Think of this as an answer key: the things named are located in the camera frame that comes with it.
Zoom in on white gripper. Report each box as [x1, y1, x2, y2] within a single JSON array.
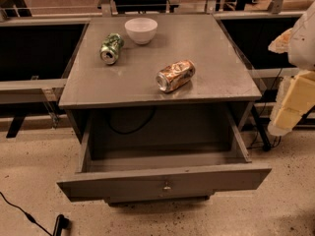
[[268, 2, 315, 137]]

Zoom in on grey top drawer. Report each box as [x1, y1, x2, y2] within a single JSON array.
[[57, 109, 272, 202]]

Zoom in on grey drawer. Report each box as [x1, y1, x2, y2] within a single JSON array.
[[105, 191, 215, 206], [57, 109, 272, 202]]

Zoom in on grey drawer cabinet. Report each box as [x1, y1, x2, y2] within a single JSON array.
[[58, 14, 263, 206]]

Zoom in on grey lower drawer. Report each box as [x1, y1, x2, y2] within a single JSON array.
[[105, 191, 215, 206]]

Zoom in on crushed orange soda can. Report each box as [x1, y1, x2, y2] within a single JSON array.
[[156, 60, 196, 93]]

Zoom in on white bowl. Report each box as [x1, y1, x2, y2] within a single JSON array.
[[125, 18, 158, 44]]

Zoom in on crushed green soda can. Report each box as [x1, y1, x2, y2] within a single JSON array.
[[99, 33, 124, 65]]

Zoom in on black plug on floor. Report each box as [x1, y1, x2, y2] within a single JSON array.
[[53, 214, 70, 236]]

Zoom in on right metal rail barrier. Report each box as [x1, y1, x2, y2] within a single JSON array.
[[217, 14, 315, 150]]

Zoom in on metal rail barrier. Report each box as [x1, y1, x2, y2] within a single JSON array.
[[0, 18, 90, 138], [217, 14, 315, 150]]

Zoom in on black cable inside cabinet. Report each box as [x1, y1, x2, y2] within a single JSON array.
[[105, 106, 158, 136]]

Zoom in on left metal rail barrier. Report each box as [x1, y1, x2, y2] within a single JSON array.
[[0, 18, 90, 138]]

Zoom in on black floor cable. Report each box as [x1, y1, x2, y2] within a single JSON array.
[[0, 191, 53, 236]]

